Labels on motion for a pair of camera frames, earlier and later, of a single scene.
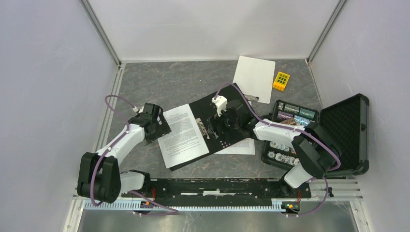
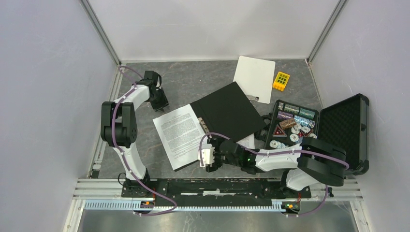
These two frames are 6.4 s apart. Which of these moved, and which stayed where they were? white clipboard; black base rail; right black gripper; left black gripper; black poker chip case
Moved: left black gripper; right black gripper
Stayed: black poker chip case; black base rail; white clipboard
